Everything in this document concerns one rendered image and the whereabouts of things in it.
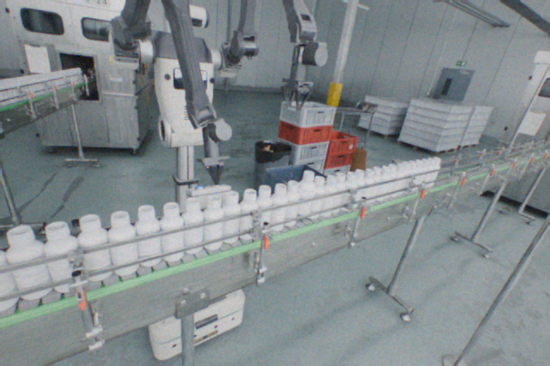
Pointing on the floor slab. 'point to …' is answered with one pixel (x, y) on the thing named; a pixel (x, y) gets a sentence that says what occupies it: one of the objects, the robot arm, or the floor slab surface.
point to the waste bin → (268, 159)
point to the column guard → (333, 94)
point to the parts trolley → (351, 120)
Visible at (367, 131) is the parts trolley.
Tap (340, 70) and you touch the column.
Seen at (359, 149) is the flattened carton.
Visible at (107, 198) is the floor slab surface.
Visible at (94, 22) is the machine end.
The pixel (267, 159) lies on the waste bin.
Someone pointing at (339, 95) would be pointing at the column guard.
